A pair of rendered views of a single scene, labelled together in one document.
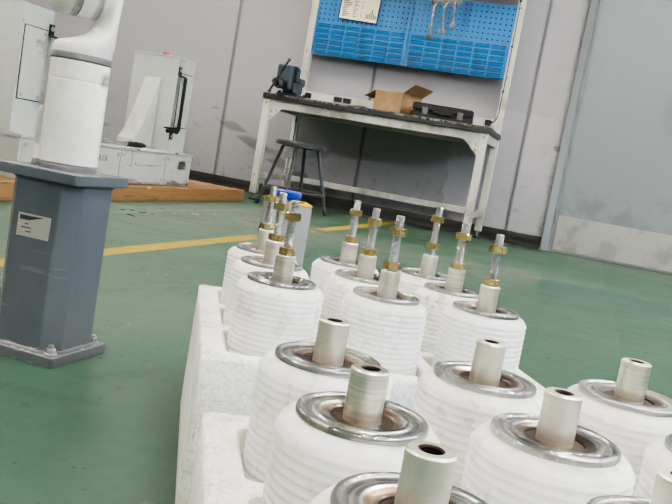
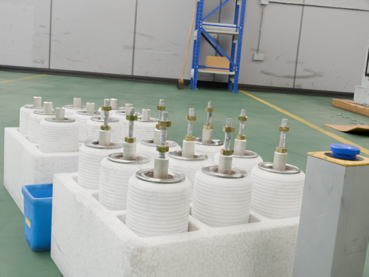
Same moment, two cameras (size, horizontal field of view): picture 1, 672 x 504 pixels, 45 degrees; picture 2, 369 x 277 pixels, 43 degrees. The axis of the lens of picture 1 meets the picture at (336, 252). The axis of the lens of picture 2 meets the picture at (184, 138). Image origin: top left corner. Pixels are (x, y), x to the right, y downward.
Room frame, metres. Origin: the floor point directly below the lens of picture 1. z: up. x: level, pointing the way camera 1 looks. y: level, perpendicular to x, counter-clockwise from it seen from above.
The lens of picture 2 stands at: (1.80, -0.34, 0.43)
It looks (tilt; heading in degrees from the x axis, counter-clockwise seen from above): 10 degrees down; 160
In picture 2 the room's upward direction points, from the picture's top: 5 degrees clockwise
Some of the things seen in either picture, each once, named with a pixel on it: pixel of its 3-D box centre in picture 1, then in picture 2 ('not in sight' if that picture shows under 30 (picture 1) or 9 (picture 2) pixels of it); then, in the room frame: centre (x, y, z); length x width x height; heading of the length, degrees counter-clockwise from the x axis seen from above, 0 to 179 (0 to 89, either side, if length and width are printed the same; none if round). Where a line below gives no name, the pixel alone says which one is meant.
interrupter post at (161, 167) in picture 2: (428, 266); (161, 168); (1.13, -0.13, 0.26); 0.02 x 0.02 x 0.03
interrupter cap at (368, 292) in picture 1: (386, 296); (158, 143); (0.88, -0.06, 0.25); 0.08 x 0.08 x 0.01
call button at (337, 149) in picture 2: (288, 197); (344, 153); (1.27, 0.09, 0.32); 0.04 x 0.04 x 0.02
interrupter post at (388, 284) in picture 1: (388, 285); (159, 137); (0.88, -0.06, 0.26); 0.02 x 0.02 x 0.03
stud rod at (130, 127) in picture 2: (460, 252); (130, 129); (1.02, -0.16, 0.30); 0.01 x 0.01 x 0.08
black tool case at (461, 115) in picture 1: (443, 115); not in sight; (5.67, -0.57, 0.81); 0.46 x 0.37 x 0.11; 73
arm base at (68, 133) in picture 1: (74, 116); not in sight; (1.29, 0.45, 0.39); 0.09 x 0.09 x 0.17; 73
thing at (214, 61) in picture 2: not in sight; (217, 64); (-4.34, 2.28, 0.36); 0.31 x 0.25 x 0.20; 73
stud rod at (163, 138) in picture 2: (435, 233); (163, 137); (1.13, -0.13, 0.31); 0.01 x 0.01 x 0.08
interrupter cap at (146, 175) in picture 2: (427, 275); (160, 176); (1.13, -0.13, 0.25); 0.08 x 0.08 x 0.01
